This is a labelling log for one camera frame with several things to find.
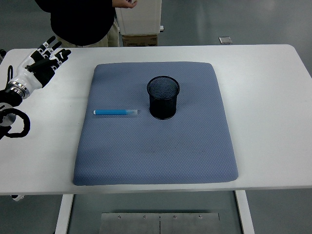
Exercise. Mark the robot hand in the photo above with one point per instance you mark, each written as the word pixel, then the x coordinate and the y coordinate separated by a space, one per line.
pixel 26 76

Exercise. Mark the blue marker pen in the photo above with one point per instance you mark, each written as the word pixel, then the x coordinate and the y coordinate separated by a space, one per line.
pixel 109 112

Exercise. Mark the black mesh pen holder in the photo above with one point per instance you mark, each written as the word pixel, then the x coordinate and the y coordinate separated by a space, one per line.
pixel 163 104

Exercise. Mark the person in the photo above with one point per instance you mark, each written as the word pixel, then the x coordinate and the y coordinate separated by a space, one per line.
pixel 80 22

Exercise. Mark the brown cardboard box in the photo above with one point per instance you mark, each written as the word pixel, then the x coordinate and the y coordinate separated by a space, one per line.
pixel 140 40

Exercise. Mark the white and black robot part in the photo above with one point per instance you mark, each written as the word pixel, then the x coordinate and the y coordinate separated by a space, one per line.
pixel 17 197

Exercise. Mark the white cabinet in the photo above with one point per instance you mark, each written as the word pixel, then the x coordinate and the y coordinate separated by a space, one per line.
pixel 139 17

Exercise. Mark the white table leg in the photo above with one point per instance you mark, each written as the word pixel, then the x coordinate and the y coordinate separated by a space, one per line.
pixel 64 214
pixel 245 214

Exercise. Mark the blue-grey quilted mat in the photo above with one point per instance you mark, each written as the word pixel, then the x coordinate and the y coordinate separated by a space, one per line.
pixel 151 151

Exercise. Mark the grey metal plate with screws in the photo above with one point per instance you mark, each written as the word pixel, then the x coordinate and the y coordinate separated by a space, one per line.
pixel 190 224
pixel 130 224

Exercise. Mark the grey floor socket plate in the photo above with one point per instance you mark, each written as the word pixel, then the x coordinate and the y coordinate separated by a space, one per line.
pixel 225 40

